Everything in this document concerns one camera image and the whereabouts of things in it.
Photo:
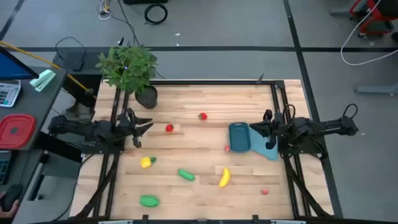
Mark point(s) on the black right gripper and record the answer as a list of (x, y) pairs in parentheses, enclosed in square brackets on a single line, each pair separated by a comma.
[(273, 124)]

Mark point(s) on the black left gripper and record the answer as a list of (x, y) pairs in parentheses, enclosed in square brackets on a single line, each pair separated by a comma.
[(129, 124)]

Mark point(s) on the teal plastic container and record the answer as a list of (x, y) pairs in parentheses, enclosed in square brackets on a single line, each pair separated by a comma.
[(239, 137)]

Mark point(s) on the yellow toy vegetable green stem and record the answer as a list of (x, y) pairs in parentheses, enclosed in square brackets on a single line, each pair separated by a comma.
[(145, 162)]

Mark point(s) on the small pale red toy strawberry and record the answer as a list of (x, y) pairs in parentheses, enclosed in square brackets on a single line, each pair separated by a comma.
[(264, 192), (227, 148)]

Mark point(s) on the yellow toy banana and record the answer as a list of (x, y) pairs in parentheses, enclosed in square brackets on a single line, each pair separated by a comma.
[(224, 178)]

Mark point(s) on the green toy cucumber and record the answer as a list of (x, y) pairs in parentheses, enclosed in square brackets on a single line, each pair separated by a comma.
[(186, 175)]

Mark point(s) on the green oval toy vegetable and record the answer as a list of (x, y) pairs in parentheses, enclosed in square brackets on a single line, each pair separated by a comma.
[(149, 201)]

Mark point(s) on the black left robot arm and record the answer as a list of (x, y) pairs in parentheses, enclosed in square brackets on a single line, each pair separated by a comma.
[(77, 127)]

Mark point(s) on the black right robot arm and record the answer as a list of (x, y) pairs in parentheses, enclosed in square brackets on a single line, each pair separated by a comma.
[(326, 126)]

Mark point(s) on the light blue cloth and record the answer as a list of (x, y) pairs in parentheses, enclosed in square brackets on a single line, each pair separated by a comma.
[(264, 149)]

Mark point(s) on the black plant pot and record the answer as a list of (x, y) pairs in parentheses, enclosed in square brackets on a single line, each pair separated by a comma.
[(147, 98)]

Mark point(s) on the green leafy plant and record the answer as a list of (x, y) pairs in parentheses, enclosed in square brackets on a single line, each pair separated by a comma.
[(127, 67)]

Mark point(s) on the black floor box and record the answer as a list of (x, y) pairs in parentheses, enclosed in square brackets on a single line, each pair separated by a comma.
[(93, 63)]

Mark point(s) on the black foot pedal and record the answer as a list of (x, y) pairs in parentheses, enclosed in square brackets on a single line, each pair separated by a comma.
[(74, 61)]

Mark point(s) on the dark grey side desk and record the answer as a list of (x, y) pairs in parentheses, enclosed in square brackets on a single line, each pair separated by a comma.
[(37, 102)]

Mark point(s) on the mint green stapler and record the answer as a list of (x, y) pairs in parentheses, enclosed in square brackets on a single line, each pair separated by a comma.
[(43, 80)]

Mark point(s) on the yellow pole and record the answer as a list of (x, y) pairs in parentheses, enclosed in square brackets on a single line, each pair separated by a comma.
[(46, 62)]

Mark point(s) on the grey floor bar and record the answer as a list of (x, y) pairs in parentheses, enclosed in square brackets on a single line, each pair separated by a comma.
[(376, 89)]

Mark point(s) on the red container lid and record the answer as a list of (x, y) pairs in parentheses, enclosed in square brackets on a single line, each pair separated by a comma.
[(15, 130)]

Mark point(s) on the grey desk calculator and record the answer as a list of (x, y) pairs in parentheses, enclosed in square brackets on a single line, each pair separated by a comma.
[(9, 92)]

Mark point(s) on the monitor with blue screen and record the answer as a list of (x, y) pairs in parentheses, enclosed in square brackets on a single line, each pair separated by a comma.
[(12, 67)]

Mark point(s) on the dark keypad device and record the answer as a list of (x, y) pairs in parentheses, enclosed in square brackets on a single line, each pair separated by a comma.
[(3, 168)]

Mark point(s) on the red wheeled cart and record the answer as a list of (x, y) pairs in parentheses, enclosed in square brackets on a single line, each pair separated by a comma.
[(370, 31)]

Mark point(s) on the black computer mouse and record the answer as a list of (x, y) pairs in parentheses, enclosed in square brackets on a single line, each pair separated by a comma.
[(12, 194)]

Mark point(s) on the person's hand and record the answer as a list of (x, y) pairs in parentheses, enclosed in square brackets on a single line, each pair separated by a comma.
[(7, 213)]

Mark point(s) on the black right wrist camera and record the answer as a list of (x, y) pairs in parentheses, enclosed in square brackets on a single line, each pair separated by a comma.
[(271, 143)]

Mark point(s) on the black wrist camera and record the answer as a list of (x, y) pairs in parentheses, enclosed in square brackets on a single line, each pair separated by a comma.
[(271, 143), (137, 142)]

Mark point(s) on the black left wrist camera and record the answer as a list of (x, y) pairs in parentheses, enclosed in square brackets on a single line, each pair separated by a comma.
[(137, 142)]

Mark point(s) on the black aluminium table frame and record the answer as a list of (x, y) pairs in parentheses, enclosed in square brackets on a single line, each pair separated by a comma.
[(202, 82)]

